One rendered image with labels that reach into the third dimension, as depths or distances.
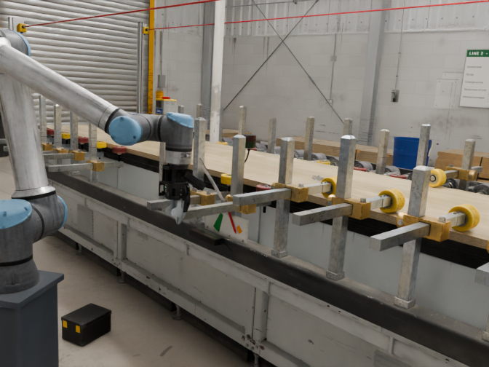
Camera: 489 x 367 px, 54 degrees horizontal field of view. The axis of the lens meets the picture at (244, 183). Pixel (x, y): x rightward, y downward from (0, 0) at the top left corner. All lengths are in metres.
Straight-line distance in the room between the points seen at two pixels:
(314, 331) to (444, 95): 7.25
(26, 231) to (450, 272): 1.36
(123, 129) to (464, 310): 1.18
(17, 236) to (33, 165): 0.28
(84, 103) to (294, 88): 9.05
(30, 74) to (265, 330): 1.44
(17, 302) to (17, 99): 0.68
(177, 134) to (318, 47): 8.71
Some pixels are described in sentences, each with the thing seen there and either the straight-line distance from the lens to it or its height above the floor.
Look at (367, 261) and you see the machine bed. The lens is 1.80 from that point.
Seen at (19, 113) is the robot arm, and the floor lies 1.16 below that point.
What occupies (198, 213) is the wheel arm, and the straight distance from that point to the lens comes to 1.73.
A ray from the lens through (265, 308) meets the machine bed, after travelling 2.25.
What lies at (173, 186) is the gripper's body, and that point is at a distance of 1.62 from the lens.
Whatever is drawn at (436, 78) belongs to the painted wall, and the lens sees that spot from 9.06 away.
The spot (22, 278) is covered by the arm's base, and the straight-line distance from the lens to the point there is 1.77.
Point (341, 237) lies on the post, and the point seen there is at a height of 0.85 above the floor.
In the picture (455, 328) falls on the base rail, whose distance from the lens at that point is 1.45.
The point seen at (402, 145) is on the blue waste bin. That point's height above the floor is 0.61.
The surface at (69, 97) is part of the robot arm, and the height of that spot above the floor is 1.23.
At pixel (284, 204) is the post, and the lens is 1.71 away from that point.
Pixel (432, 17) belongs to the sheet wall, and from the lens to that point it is 9.22.
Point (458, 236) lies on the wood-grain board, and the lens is 1.61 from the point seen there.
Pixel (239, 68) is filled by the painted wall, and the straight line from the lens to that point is 11.50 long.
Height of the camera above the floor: 1.29
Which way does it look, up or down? 11 degrees down
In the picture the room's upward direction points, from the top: 3 degrees clockwise
